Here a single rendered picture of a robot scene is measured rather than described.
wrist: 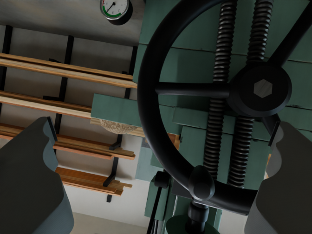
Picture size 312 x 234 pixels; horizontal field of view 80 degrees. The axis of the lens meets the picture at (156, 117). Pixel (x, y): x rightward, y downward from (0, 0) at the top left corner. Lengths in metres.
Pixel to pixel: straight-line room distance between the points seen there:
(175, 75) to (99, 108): 0.20
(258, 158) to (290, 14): 0.29
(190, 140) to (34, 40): 3.48
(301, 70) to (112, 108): 0.40
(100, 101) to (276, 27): 0.41
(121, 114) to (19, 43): 3.43
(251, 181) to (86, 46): 3.09
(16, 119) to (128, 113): 3.33
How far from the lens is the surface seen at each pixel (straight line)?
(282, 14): 0.49
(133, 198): 3.20
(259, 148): 0.34
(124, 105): 0.45
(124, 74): 2.44
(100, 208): 3.39
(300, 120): 0.46
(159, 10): 0.48
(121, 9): 0.44
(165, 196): 0.83
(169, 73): 0.43
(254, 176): 0.35
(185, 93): 0.24
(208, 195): 0.19
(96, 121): 0.65
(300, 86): 0.47
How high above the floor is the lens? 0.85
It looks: 3 degrees up
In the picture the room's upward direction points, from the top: 170 degrees counter-clockwise
